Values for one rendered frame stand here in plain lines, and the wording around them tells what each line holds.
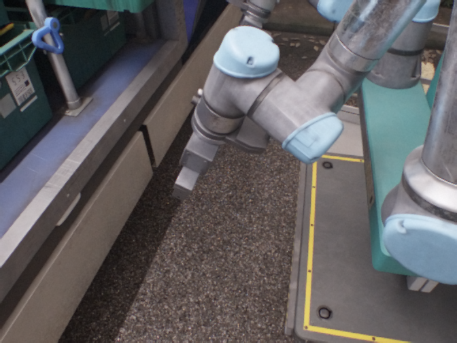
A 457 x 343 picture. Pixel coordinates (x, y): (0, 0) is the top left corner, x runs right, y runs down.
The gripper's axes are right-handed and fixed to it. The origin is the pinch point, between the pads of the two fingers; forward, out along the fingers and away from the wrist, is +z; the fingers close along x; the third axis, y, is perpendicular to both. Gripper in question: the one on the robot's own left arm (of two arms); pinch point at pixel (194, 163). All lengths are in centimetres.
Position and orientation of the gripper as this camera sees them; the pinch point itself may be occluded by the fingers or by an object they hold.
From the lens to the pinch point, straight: 68.9
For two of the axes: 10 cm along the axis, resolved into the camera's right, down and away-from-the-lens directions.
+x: -3.2, 7.7, -5.5
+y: -8.9, -4.4, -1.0
